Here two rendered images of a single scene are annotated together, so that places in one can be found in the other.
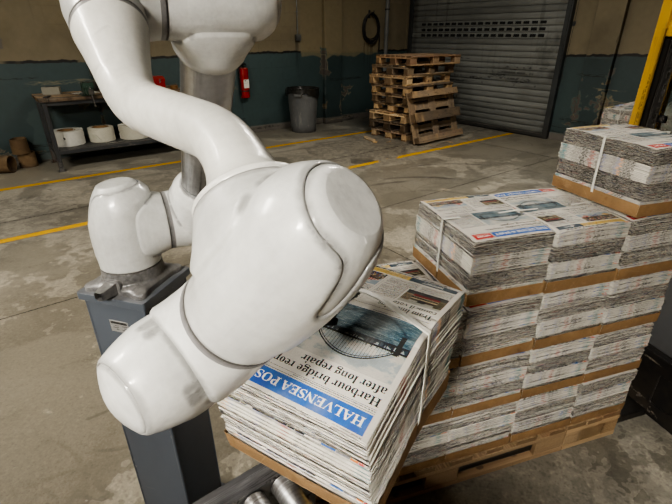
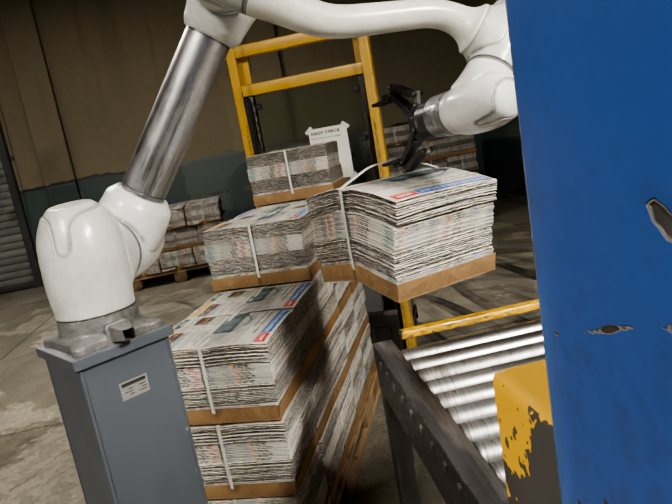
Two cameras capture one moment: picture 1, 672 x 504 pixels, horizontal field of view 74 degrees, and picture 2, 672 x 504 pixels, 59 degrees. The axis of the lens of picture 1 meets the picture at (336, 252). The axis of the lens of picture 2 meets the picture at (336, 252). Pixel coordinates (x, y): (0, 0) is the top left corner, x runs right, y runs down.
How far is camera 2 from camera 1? 1.33 m
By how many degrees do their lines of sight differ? 58
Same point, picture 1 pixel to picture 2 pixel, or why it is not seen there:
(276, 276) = not seen: hidden behind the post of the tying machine
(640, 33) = (89, 155)
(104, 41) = not seen: outside the picture
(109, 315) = (119, 377)
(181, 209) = (145, 218)
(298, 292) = not seen: hidden behind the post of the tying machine
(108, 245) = (111, 269)
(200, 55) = (241, 26)
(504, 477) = (372, 451)
